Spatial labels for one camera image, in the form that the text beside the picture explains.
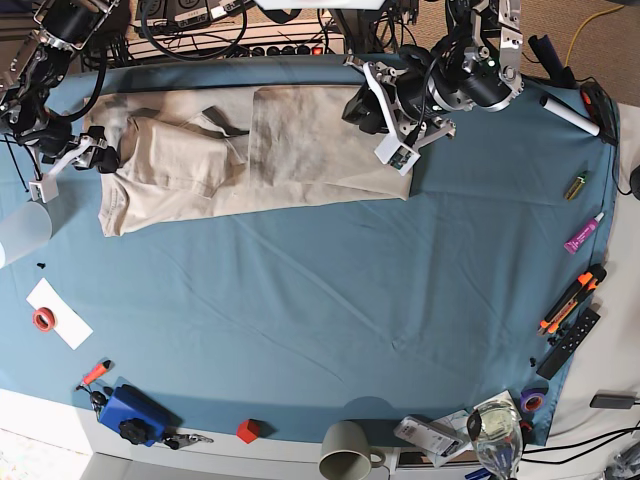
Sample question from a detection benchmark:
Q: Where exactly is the black gripper screen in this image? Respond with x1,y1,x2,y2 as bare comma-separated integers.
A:
342,84,388,135
83,126,120,174

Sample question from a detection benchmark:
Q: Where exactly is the beige T-shirt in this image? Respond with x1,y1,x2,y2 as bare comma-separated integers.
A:
87,85,411,237

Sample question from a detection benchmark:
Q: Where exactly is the frosted plastic cup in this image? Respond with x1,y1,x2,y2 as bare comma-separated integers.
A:
1,201,53,268

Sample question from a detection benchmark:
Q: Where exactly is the white power strip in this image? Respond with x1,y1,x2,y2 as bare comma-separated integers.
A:
155,19,345,56

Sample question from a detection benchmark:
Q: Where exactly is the white paper sheet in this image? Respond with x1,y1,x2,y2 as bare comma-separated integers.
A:
26,278,93,350

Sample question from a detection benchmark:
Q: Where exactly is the red tape roll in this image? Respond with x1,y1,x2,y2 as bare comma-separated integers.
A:
32,307,57,333

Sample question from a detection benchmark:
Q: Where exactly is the orange marker pen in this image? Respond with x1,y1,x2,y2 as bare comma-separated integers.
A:
76,359,112,390

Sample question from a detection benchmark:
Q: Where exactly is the yellow green battery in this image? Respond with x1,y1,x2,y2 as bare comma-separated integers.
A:
564,171,588,201

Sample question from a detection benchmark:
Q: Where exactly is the blue table cloth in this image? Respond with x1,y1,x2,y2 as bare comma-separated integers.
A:
1,83,617,444

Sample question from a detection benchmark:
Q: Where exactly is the black orange tool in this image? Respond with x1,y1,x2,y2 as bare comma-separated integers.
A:
580,80,618,146

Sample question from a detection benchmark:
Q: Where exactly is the purple tube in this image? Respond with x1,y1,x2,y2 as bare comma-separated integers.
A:
564,212,605,254

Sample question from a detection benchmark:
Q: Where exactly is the blue box with knob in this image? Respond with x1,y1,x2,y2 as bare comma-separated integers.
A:
98,384,171,447

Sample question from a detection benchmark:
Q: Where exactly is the orange black utility knife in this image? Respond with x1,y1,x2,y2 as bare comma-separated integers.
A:
538,263,607,336

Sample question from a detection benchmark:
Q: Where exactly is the key bunch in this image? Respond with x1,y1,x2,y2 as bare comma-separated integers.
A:
163,433,214,450

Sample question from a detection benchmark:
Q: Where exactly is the red cube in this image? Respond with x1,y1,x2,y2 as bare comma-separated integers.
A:
236,419,261,444

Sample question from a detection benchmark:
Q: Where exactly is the black remote control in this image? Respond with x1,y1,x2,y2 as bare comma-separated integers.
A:
536,308,601,380

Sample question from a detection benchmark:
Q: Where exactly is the packaged white device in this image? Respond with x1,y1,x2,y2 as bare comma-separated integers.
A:
393,416,464,457

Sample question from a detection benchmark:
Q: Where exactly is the purple tape roll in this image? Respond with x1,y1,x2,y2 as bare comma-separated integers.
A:
520,387,548,413

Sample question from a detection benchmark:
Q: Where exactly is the clear wine glass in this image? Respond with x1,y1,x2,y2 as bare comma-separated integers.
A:
467,399,524,480

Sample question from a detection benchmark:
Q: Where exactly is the grey ceramic mug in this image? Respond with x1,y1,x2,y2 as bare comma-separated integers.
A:
318,421,386,480

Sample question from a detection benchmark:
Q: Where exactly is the black power adapter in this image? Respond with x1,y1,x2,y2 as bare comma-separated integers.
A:
589,391,638,410

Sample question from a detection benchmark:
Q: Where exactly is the white wrist camera screen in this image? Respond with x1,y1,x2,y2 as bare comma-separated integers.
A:
374,134,420,176
29,178,59,203

